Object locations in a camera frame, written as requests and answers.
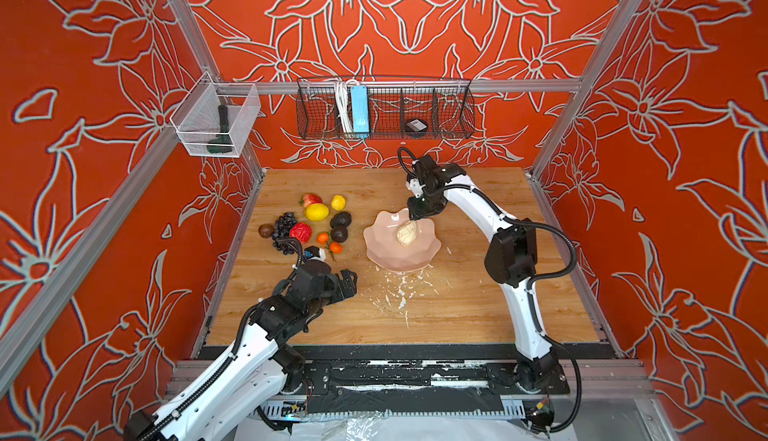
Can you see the pink scalloped fruit bowl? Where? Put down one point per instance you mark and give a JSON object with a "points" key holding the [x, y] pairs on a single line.
{"points": [[396, 243]]}

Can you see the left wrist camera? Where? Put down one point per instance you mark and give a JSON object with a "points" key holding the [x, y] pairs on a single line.
{"points": [[314, 253]]}

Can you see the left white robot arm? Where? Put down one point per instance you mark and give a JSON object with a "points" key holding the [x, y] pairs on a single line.
{"points": [[256, 366]]}

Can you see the large yellow lemon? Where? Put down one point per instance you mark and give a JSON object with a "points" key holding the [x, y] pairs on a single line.
{"points": [[317, 212]]}

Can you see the brown kiwi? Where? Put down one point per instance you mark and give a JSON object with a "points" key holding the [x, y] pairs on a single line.
{"points": [[266, 230]]}

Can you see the black round puck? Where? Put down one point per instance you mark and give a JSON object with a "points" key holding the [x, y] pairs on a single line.
{"points": [[415, 128]]}

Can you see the dark green brush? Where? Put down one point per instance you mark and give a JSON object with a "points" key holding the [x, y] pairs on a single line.
{"points": [[222, 142]]}

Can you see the beige garlic-like fruit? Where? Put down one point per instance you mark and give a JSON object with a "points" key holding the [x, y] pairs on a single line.
{"points": [[407, 233]]}

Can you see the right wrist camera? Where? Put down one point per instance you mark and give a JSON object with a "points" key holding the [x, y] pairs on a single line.
{"points": [[415, 186]]}

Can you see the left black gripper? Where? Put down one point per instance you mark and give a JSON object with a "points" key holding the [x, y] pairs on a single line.
{"points": [[350, 284]]}

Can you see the light blue box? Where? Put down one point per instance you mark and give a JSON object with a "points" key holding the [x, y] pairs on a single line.
{"points": [[360, 110]]}

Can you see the black wire basket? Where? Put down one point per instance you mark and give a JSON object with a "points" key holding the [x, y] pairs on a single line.
{"points": [[324, 111]]}

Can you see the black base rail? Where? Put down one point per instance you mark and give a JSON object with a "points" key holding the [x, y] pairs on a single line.
{"points": [[421, 379]]}

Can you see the black grape bunch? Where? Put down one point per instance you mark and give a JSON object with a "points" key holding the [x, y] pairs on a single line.
{"points": [[283, 225]]}

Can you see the dark avocado upper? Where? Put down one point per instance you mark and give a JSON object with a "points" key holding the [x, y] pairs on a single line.
{"points": [[342, 218]]}

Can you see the red wrinkled strawberry fruit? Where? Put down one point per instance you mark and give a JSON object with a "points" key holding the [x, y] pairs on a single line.
{"points": [[301, 231]]}

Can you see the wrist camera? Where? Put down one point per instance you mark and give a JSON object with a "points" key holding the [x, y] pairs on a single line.
{"points": [[314, 253], [415, 186]]}

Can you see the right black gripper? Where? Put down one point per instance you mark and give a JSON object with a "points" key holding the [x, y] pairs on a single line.
{"points": [[414, 209]]}

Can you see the clear plastic bin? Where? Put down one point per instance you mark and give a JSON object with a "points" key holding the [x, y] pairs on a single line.
{"points": [[196, 119]]}

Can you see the orange tangerine right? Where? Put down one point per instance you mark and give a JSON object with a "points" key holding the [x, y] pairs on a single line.
{"points": [[335, 247]]}

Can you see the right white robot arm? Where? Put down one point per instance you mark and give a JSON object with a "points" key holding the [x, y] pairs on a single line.
{"points": [[512, 253]]}

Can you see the small yellow lemon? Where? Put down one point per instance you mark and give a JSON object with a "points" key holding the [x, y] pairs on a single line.
{"points": [[338, 202]]}

